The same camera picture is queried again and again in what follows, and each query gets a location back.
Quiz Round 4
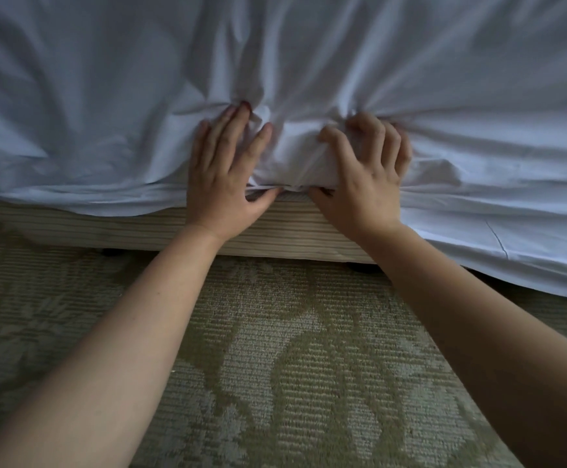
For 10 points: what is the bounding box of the person's left hand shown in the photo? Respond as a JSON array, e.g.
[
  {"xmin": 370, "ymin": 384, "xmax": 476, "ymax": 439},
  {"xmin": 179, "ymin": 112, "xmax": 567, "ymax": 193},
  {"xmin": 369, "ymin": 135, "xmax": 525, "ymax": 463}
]
[{"xmin": 185, "ymin": 102, "xmax": 283, "ymax": 244}]

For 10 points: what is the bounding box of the person's right hand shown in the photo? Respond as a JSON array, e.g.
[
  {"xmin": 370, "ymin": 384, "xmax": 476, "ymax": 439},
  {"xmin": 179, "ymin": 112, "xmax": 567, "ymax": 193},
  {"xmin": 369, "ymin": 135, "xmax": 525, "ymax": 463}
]
[{"xmin": 307, "ymin": 112, "xmax": 414, "ymax": 244}]

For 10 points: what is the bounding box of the white bed sheet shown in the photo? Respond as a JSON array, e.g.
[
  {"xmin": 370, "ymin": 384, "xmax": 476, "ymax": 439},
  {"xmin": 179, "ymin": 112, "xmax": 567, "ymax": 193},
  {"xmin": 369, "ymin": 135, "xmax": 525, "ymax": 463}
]
[{"xmin": 0, "ymin": 0, "xmax": 567, "ymax": 306}]

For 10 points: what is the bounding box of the person's right forearm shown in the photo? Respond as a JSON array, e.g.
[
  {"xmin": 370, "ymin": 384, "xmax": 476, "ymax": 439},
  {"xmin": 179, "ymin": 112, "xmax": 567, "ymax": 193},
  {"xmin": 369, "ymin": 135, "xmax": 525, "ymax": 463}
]
[{"xmin": 356, "ymin": 224, "xmax": 567, "ymax": 468}]

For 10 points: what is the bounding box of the person's left forearm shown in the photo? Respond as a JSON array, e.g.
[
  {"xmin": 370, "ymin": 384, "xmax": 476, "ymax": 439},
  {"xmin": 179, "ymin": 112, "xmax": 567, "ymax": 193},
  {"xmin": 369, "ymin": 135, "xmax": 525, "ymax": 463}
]
[{"xmin": 0, "ymin": 224, "xmax": 228, "ymax": 468}]

